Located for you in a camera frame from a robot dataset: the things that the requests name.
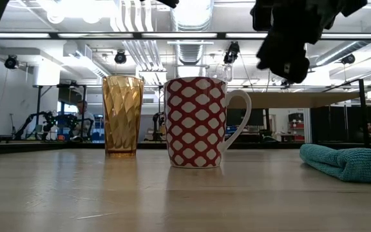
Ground background black robot arms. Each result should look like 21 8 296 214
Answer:
13 111 80 141

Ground amber faceted plastic tumbler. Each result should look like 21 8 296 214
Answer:
101 75 145 159

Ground wood shelf black metal frame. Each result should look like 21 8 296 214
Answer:
225 78 370 148

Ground black ceiling camera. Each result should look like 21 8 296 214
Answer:
4 54 19 70
223 41 240 64
113 50 128 64
340 53 356 65

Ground silver air duct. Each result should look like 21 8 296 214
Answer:
171 0 214 65

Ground teal knitted cloth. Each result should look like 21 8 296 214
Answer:
299 143 371 184

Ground parts bin rack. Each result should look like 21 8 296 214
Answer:
288 112 305 142

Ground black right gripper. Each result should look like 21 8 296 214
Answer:
250 0 368 84

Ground red white patterned mug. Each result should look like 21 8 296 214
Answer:
163 76 252 169

